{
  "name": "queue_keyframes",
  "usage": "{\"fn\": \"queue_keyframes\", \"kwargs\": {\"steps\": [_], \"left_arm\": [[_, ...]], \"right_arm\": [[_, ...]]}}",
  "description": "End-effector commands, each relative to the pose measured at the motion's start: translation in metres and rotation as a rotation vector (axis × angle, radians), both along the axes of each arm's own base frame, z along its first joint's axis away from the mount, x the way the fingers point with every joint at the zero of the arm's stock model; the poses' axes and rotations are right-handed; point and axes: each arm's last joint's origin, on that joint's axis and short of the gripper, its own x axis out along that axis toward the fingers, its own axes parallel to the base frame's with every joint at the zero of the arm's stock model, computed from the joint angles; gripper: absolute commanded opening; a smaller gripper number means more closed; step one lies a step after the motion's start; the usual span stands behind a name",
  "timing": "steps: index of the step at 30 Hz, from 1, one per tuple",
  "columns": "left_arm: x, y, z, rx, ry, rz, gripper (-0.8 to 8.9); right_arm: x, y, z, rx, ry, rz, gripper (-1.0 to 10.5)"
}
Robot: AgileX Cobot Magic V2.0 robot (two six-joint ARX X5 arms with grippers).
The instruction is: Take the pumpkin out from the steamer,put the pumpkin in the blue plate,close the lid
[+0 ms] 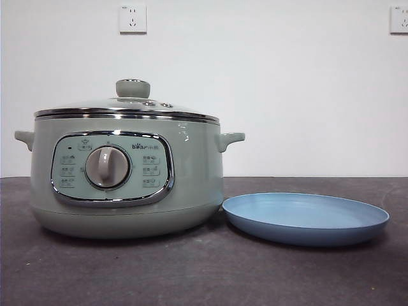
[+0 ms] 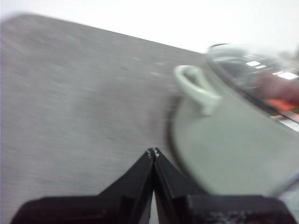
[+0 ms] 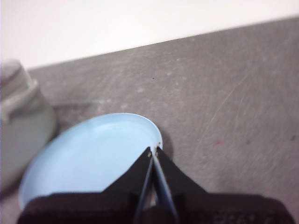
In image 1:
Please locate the blue round plate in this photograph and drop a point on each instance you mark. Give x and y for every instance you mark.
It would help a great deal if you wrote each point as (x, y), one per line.
(306, 216)

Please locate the glass lid with green knob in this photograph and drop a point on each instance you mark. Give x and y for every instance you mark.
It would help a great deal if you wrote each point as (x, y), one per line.
(133, 89)

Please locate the green electric steamer pot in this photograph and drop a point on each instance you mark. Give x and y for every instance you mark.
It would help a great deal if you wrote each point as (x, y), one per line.
(191, 165)

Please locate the white wall socket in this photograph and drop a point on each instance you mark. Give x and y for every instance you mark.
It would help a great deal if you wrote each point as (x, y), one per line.
(400, 20)
(133, 19)

